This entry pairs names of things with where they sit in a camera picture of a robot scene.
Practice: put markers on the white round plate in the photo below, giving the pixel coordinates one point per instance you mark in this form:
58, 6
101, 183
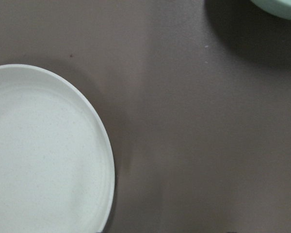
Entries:
56, 163

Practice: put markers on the mint green bowl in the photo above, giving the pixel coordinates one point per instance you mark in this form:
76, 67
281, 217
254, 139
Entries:
278, 8

